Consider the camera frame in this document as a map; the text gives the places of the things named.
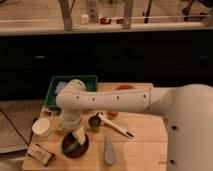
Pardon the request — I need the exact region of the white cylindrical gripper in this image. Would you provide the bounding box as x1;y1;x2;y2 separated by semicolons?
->
60;110;86;145

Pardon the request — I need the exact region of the dark purple bowl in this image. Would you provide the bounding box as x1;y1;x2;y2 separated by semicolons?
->
61;133;89;159

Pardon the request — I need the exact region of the small orange object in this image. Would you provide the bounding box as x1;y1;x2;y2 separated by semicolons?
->
107;111;118;119

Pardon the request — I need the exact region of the green plastic bin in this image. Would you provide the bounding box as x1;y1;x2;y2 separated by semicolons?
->
44;75;98;110

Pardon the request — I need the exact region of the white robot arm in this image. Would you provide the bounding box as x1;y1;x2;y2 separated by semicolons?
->
56;80;213;171

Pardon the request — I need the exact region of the white round container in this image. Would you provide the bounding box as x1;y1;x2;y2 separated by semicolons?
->
32;118;52;137

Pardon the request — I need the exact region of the green pepper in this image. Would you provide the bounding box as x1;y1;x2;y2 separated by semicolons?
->
63;141;80;155

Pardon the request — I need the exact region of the small dark metal cup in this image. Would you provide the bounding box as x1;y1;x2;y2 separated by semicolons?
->
89;116;101;133

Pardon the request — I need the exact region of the wooden block with dark stripes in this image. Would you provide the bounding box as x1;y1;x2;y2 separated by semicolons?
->
27;144;55;166

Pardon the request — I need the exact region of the blue sponge in bin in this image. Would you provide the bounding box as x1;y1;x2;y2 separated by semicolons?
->
54;82;67;95

